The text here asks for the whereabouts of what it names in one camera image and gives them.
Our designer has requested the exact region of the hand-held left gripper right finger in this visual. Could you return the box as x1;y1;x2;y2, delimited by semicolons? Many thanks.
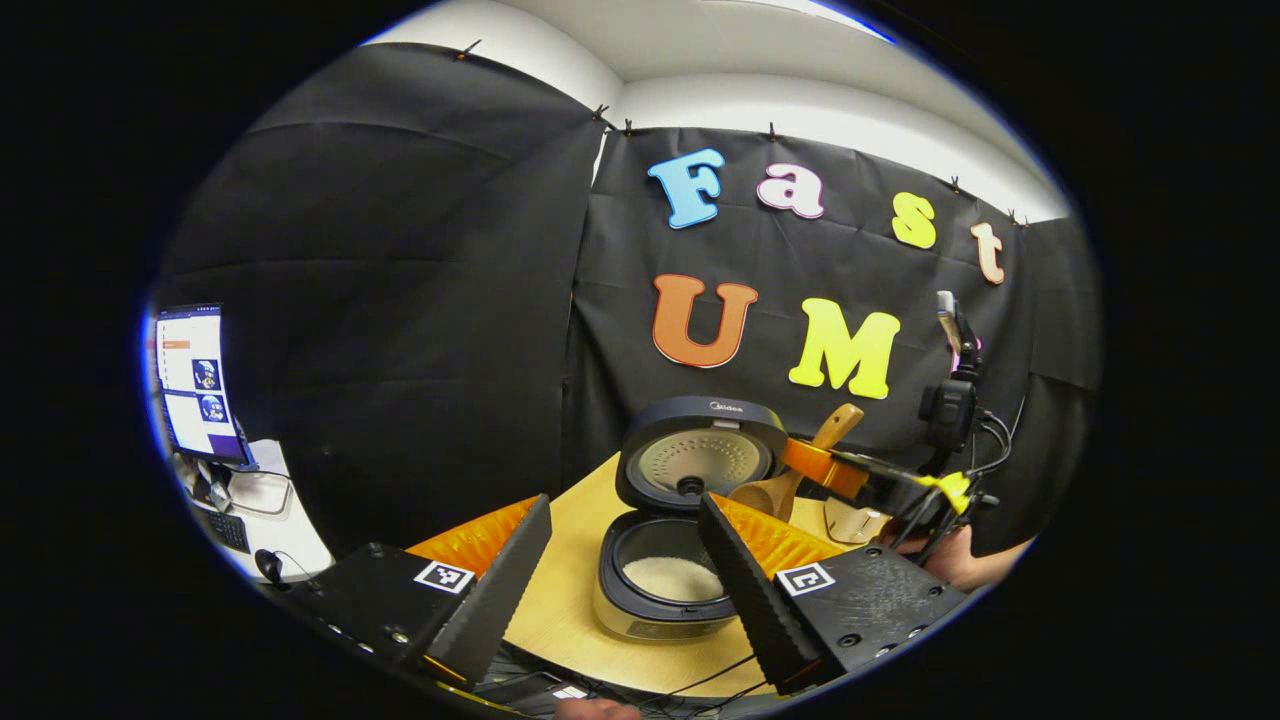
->
698;493;971;698

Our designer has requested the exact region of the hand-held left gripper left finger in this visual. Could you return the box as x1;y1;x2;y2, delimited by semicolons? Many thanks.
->
272;494;554;693

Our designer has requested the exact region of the wooden spoon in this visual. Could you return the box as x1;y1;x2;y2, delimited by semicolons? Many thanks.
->
728;403;866;523

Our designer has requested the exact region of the dark grey rice cooker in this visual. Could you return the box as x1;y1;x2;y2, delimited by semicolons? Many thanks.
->
592;395;791;643

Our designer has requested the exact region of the black box with white label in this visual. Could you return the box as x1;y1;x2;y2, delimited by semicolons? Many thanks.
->
475;672;591;713

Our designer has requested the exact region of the white side desk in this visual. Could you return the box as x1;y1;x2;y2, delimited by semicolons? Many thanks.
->
170;440;336;586

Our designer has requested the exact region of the clear plastic box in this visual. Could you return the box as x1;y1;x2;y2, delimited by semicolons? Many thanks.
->
228;470;293;516

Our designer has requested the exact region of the black keyboard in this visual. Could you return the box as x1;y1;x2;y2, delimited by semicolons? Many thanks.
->
205;510;251;554

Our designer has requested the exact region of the black backdrop cloth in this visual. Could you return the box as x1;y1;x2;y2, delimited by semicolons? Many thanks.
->
150;42;1104;561

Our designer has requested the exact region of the computer monitor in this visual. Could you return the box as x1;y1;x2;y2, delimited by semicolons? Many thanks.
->
152;303;251;466

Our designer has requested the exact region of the black cable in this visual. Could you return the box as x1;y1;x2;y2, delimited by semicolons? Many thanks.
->
640;655;761;711

